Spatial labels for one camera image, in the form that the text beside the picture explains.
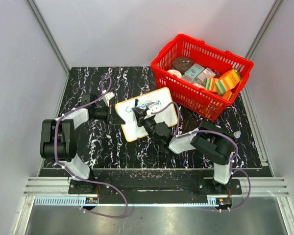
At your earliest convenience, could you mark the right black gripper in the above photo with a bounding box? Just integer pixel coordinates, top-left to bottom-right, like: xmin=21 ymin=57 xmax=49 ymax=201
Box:
xmin=134 ymin=107 xmax=159 ymax=144

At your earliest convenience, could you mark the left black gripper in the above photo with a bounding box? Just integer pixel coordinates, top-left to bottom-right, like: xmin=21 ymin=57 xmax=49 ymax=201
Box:
xmin=92 ymin=104 xmax=125 ymax=125

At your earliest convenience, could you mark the yellow framed whiteboard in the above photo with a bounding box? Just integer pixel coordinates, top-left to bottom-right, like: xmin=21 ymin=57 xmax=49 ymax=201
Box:
xmin=115 ymin=87 xmax=178 ymax=142

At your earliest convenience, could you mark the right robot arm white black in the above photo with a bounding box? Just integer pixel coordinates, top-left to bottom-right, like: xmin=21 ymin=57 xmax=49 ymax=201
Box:
xmin=133 ymin=107 xmax=241 ymax=194

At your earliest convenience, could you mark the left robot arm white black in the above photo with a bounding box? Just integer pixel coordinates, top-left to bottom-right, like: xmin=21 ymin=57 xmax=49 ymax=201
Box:
xmin=40 ymin=92 xmax=125 ymax=194

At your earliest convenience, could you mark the brown chocolate muffin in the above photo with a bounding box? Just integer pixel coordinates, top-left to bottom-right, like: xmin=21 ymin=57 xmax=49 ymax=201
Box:
xmin=171 ymin=56 xmax=193 ymax=73

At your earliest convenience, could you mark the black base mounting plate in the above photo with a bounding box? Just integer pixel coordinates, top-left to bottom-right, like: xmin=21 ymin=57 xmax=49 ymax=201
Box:
xmin=67 ymin=169 xmax=242 ymax=196

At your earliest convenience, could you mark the teal small carton box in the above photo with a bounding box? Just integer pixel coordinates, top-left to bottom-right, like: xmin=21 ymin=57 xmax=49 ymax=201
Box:
xmin=185 ymin=63 xmax=205 ymax=78

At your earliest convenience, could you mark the red plastic shopping basket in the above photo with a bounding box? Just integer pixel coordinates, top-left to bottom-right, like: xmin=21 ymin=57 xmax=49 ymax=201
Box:
xmin=151 ymin=34 xmax=254 ymax=120

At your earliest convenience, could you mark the pink white carton box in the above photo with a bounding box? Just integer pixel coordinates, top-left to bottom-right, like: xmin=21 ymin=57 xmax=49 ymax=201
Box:
xmin=195 ymin=68 xmax=216 ymax=84

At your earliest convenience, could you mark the yellow green sponge pack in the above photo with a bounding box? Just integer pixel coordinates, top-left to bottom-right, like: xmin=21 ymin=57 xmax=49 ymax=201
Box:
xmin=203 ymin=77 xmax=226 ymax=94

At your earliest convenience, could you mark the orange sponge pack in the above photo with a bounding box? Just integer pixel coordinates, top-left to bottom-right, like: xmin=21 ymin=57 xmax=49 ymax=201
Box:
xmin=218 ymin=69 xmax=241 ymax=90

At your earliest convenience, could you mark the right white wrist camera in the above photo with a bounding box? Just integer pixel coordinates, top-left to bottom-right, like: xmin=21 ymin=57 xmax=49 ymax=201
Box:
xmin=145 ymin=102 xmax=160 ymax=119

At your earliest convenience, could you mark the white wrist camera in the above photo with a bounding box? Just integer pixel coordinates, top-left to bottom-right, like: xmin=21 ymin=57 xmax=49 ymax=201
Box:
xmin=103 ymin=92 xmax=115 ymax=105
xmin=145 ymin=102 xmax=160 ymax=119

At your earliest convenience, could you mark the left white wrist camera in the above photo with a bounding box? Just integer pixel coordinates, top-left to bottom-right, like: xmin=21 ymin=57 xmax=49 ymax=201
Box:
xmin=103 ymin=92 xmax=115 ymax=105

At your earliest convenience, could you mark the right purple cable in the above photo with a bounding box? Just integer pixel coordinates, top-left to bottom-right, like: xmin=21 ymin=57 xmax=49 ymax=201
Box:
xmin=150 ymin=101 xmax=251 ymax=212

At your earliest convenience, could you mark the purple cable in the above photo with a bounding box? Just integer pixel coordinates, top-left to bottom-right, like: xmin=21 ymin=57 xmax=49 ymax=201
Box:
xmin=54 ymin=74 xmax=129 ymax=218
xmin=150 ymin=101 xmax=251 ymax=212

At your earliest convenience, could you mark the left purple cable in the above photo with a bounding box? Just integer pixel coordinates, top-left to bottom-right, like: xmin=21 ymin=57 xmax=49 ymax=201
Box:
xmin=54 ymin=74 xmax=129 ymax=218

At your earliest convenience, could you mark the aluminium frame rail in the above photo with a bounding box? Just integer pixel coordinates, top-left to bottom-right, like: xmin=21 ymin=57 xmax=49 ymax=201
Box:
xmin=24 ymin=177 xmax=289 ymax=207

